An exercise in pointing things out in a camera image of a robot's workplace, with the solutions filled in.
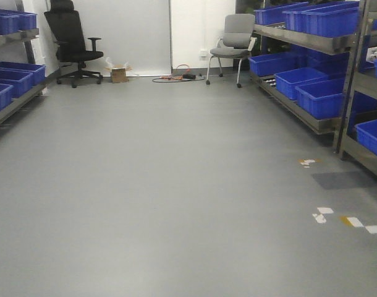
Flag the blue bin lower right near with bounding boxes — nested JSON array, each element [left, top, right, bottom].
[[295, 78, 344, 120]]

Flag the blue bin lower right far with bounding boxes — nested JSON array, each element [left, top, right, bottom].
[[249, 52, 306, 77]]

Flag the blue bin upper right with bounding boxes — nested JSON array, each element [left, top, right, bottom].
[[282, 1, 359, 38]]

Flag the blue bin left upper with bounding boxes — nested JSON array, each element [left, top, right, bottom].
[[0, 9, 37, 35]]

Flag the blue bin left lower far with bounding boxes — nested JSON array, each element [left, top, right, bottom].
[[0, 61, 47, 87]]

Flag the right steel shelf rack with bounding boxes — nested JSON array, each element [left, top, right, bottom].
[[249, 0, 362, 136]]

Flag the left steel shelf rack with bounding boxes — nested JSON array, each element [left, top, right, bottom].
[[0, 1, 48, 125]]

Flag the steel shelf rack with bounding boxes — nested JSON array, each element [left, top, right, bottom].
[[249, 0, 362, 136], [0, 1, 48, 125]]

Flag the grey office chair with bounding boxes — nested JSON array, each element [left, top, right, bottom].
[[206, 14, 257, 88]]

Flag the orange and black floor cables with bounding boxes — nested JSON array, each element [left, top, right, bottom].
[[151, 64, 206, 84]]

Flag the blue bin near shelf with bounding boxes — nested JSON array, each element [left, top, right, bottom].
[[355, 119, 377, 155]]

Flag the small cardboard box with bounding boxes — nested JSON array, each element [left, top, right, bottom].
[[105, 57, 132, 84]]

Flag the near right steel shelf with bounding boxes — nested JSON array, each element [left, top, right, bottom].
[[334, 1, 377, 177]]

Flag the blue bin lower right middle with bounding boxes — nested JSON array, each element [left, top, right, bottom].
[[274, 67, 328, 100]]

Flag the black office chair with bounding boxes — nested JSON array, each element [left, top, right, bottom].
[[44, 1, 103, 88]]

